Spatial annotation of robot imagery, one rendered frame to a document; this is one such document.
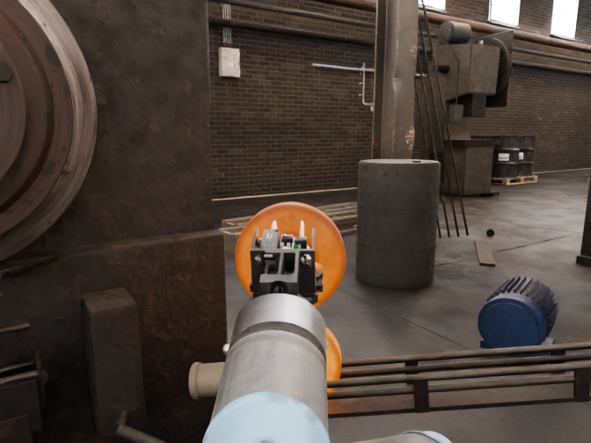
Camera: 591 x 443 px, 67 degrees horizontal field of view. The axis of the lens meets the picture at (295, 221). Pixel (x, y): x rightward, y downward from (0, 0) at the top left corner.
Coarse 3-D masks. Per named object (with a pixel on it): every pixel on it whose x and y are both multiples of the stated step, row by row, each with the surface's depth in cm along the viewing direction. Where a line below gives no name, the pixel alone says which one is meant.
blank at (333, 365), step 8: (328, 336) 72; (328, 344) 72; (336, 344) 73; (328, 352) 72; (336, 352) 72; (328, 360) 72; (336, 360) 72; (328, 368) 73; (336, 368) 72; (328, 376) 73; (336, 376) 73
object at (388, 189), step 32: (384, 160) 333; (416, 160) 312; (384, 192) 304; (416, 192) 300; (384, 224) 307; (416, 224) 305; (384, 256) 311; (416, 256) 310; (384, 288) 317; (416, 288) 316
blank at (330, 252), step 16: (272, 208) 61; (288, 208) 61; (304, 208) 61; (256, 224) 62; (288, 224) 61; (304, 224) 61; (320, 224) 61; (240, 240) 62; (320, 240) 62; (336, 240) 62; (240, 256) 63; (320, 256) 62; (336, 256) 62; (240, 272) 63; (336, 272) 62; (336, 288) 63
